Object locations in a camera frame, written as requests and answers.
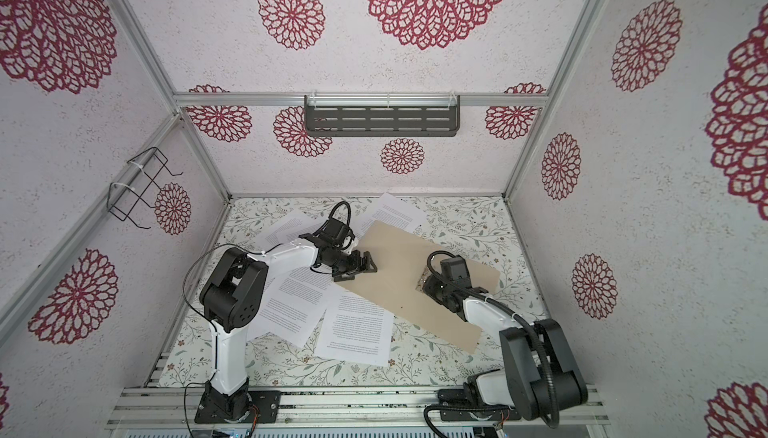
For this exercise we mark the black wire wall rack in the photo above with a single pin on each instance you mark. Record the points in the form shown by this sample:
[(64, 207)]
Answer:
[(123, 197)]

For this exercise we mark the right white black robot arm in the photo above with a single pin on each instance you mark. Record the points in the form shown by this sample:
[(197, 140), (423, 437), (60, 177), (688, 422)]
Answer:
[(539, 377)]

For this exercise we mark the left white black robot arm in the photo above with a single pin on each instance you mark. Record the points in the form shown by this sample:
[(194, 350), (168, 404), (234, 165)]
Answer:
[(233, 294)]

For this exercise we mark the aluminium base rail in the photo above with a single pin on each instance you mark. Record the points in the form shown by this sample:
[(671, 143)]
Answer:
[(300, 407)]

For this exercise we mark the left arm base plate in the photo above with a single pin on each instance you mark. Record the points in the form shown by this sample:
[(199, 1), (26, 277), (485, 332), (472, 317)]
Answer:
[(241, 407)]

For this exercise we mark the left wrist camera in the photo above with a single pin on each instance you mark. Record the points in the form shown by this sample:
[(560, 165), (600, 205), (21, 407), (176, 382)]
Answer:
[(336, 234)]

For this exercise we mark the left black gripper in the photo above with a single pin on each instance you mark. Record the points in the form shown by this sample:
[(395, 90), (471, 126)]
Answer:
[(355, 266)]

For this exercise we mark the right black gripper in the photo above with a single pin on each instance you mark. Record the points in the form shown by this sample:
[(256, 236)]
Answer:
[(429, 286)]

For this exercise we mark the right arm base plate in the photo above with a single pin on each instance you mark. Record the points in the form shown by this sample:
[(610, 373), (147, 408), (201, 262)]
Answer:
[(460, 406)]

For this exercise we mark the printed paper sheet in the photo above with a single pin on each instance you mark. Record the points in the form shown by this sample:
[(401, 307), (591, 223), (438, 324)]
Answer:
[(285, 230), (391, 211), (355, 330), (293, 305)]

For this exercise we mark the brown cardboard folder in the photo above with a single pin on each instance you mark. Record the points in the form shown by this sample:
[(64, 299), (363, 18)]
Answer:
[(396, 286)]

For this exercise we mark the dark grey wall shelf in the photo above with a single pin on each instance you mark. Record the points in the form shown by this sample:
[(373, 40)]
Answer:
[(381, 118)]

